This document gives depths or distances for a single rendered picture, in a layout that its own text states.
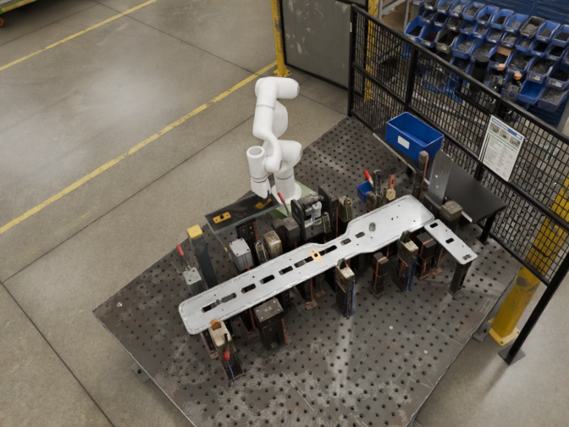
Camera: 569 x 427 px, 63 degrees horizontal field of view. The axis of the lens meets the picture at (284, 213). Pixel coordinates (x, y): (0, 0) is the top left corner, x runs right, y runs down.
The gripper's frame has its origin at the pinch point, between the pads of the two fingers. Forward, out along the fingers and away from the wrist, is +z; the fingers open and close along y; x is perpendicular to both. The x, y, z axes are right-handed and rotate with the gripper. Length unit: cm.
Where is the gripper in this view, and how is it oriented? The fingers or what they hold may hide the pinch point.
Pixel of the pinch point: (262, 199)
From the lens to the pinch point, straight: 238.0
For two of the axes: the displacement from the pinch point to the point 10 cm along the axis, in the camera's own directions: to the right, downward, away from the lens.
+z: 0.7, 6.8, 7.3
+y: 7.2, 4.7, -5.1
